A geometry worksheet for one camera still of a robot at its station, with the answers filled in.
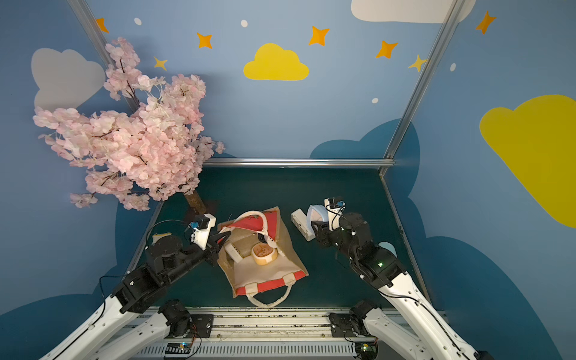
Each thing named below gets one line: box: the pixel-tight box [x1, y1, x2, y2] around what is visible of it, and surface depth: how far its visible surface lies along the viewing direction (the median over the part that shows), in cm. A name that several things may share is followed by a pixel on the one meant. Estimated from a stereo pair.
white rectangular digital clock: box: [291, 208, 316, 242], surface depth 98 cm
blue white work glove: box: [151, 232, 173, 246], surface depth 97 cm
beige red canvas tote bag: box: [217, 206, 309, 308], surface depth 78 cm
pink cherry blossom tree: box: [33, 36, 225, 215], surface depth 63 cm
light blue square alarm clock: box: [306, 204, 330, 237], surface depth 70 cm
